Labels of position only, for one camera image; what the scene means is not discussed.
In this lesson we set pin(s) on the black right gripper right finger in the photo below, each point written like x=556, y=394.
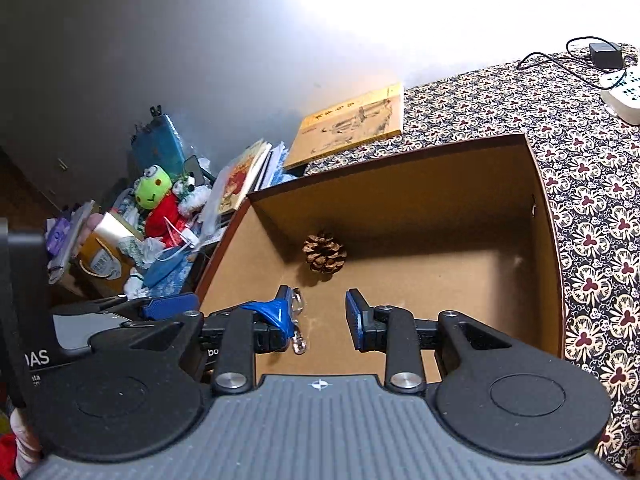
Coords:
x=392, y=331

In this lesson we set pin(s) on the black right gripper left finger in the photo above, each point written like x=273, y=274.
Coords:
x=238, y=334

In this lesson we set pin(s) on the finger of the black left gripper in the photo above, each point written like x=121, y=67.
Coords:
x=117, y=310

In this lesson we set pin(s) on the orange paper cup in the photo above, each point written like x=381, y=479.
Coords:
x=99, y=257

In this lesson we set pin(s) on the blue face mask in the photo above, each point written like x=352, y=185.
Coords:
x=166, y=263

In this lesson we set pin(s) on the green frog plush toy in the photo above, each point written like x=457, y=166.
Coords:
x=153, y=195

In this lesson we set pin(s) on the brown pine cone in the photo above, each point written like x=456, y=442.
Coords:
x=323, y=253

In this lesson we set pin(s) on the brown cardboard box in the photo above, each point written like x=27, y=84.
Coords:
x=463, y=226

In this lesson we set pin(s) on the white panda plush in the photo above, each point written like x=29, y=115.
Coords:
x=191, y=197

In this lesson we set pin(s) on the blue water bottle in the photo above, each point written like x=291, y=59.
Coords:
x=158, y=143

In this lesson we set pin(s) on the red yellow book stack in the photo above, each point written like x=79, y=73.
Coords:
x=259, y=167

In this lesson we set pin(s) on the yellow illustrated book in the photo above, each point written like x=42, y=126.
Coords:
x=375, y=115

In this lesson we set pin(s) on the floral patterned tablecloth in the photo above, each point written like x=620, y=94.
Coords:
x=589, y=162

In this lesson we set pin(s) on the white power strip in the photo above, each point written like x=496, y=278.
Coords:
x=622, y=94

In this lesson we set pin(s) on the black power adapter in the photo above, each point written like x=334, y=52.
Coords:
x=606, y=56

